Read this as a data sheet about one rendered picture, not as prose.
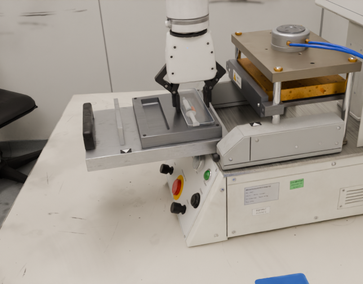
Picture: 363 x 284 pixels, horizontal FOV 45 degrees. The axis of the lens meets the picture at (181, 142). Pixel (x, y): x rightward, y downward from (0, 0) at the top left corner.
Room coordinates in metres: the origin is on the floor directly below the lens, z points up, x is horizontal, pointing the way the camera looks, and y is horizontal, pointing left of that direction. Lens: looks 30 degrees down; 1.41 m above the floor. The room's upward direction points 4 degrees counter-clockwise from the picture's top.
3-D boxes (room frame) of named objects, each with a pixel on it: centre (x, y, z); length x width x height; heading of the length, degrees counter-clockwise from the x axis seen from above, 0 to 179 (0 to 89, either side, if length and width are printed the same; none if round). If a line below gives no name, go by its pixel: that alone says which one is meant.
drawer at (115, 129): (0.87, 0.06, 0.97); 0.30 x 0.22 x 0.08; 99
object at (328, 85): (0.91, -0.24, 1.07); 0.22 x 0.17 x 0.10; 9
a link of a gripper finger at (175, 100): (0.87, 0.02, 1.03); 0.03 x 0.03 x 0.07; 9
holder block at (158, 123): (0.88, 0.01, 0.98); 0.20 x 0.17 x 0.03; 9
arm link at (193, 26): (0.88, -0.03, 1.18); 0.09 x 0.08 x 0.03; 99
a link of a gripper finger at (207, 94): (0.89, -0.07, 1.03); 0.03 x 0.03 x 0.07; 9
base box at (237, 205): (0.90, -0.24, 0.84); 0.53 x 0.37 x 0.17; 99
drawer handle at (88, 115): (0.85, 0.20, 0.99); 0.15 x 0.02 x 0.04; 9
